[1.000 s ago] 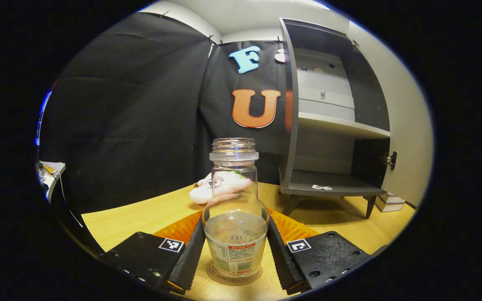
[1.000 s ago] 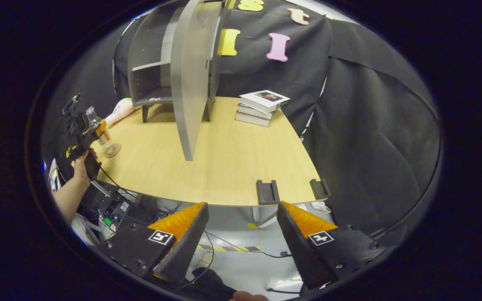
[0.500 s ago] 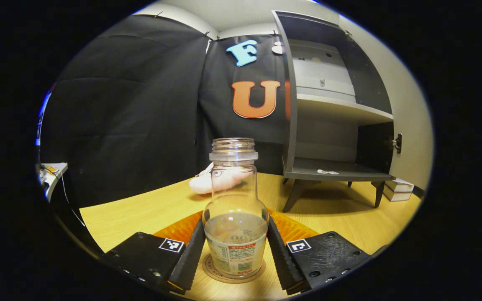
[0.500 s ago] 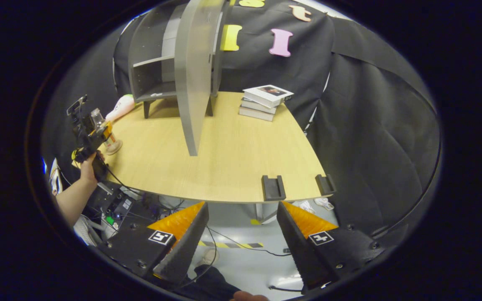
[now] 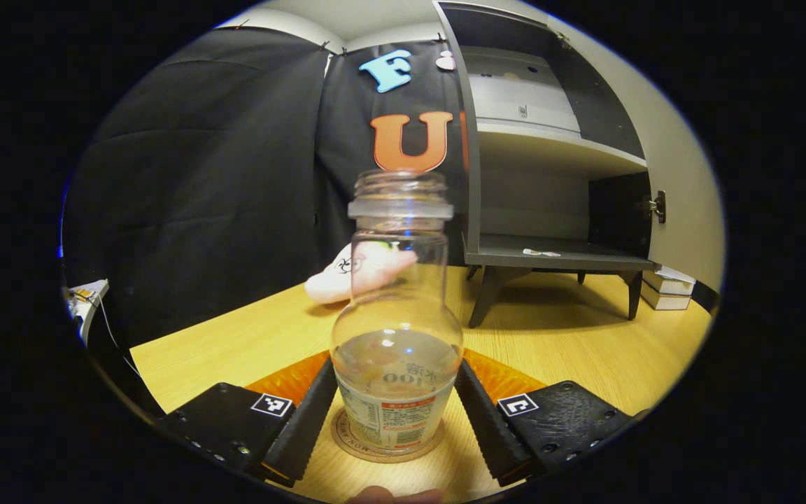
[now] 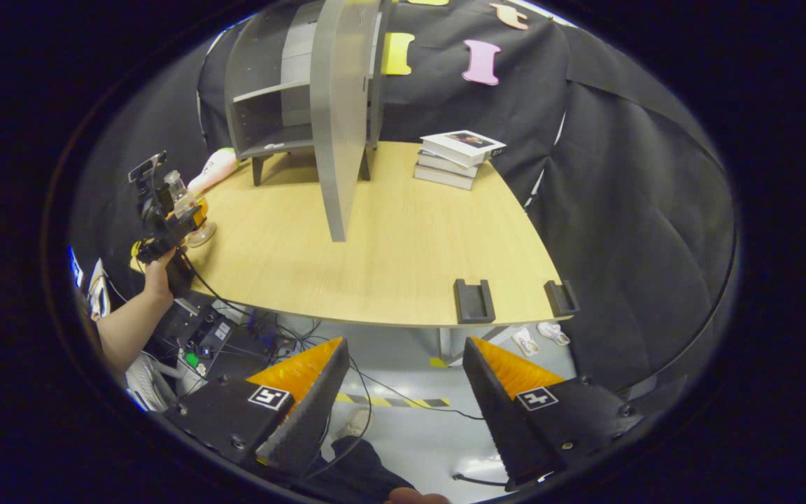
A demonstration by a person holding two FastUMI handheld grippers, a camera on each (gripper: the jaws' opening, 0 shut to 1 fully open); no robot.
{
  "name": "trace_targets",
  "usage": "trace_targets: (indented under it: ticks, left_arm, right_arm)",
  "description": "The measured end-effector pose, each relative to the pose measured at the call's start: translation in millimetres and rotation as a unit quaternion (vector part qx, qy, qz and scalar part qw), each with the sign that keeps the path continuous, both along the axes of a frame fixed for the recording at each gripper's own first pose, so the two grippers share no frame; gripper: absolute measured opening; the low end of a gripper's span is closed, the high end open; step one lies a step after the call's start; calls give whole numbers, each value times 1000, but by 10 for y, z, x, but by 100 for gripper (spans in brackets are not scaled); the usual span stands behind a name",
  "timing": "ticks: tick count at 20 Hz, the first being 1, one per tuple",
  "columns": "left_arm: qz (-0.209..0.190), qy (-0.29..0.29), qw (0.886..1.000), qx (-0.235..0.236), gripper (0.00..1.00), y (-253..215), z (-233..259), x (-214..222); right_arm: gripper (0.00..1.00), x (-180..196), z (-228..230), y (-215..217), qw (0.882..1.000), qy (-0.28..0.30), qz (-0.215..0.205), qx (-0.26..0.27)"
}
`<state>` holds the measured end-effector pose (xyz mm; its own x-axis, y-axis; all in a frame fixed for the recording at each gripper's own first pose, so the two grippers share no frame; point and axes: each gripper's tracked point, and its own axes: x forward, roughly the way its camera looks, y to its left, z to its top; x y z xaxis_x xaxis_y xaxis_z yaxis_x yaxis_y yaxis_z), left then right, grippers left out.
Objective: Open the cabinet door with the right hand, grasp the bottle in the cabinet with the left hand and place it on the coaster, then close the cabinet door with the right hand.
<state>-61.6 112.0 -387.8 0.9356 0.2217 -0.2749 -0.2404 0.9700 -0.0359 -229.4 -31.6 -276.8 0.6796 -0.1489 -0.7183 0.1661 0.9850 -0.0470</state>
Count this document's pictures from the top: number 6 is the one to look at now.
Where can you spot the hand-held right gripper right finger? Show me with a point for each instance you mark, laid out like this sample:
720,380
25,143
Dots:
494,413

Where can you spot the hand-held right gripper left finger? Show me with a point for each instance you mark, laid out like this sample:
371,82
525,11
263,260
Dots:
312,413

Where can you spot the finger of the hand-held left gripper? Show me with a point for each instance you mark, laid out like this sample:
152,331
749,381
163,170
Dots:
194,213

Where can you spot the clear glass bottle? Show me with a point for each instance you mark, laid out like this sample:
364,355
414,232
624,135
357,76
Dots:
175,185

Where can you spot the dark grey cabinet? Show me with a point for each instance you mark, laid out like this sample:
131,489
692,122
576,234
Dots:
256,70

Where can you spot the grey cabinet door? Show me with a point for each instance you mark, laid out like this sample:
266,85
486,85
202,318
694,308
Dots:
336,105

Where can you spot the beige shoe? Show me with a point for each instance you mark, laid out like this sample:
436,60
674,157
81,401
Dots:
359,422

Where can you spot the person's dark trousers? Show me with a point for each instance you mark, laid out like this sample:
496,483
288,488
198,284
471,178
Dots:
354,476

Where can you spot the white slipper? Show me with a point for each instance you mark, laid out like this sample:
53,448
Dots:
525,341
554,334

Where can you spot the black electronics box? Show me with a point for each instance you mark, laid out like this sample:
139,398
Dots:
207,332

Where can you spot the black backdrop cloth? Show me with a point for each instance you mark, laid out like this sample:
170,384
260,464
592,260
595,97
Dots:
620,175

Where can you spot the white book with portrait cover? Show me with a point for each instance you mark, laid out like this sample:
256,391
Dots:
462,143

